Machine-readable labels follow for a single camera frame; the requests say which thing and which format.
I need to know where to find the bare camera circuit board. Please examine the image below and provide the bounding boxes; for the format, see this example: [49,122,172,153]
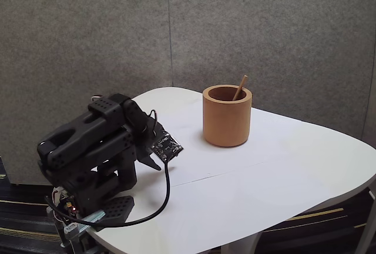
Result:
[150,132,184,162]

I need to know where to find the brown cylindrical pen holder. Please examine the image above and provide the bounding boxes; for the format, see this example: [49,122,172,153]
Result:
[202,84,253,148]

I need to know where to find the metal table clamp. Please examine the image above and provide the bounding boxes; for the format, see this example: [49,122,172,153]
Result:
[46,206,106,249]

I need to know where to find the black camera cable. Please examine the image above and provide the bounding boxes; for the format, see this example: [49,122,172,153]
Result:
[44,159,172,227]

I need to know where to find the tan wooden pen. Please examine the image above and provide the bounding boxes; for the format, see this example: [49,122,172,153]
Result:
[233,75,249,101]

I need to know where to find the white table leg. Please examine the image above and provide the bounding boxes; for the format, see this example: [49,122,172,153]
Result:
[220,230,262,254]
[355,189,376,254]

